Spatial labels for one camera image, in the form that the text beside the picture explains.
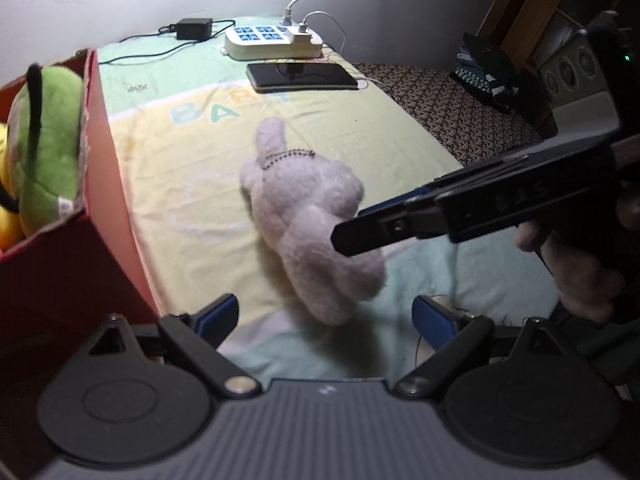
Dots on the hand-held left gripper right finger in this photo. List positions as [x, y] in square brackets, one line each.
[432, 322]

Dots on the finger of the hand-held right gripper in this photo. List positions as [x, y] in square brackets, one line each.
[380, 230]
[395, 202]

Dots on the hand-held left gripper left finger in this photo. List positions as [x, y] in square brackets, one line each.
[220, 317]

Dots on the white rabbit plush toy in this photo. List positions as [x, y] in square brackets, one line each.
[305, 220]

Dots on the red cardboard box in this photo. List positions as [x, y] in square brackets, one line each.
[100, 240]

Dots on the yellow tiger plush toy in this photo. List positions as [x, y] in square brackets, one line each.
[7, 220]

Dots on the green plush toy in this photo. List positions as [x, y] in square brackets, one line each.
[50, 150]

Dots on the person's right hand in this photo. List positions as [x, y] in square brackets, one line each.
[580, 275]

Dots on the brown patterned cushion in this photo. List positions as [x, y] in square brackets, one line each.
[450, 110]

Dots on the dark clothes pile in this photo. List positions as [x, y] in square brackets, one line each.
[487, 72]

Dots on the black smartphone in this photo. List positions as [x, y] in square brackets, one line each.
[302, 76]

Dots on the green yellow printed bed sheet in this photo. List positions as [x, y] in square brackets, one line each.
[190, 160]

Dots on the white charger plug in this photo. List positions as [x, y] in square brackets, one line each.
[301, 36]

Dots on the white power strip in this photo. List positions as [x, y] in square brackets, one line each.
[265, 39]

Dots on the black power adapter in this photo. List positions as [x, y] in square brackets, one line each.
[194, 29]

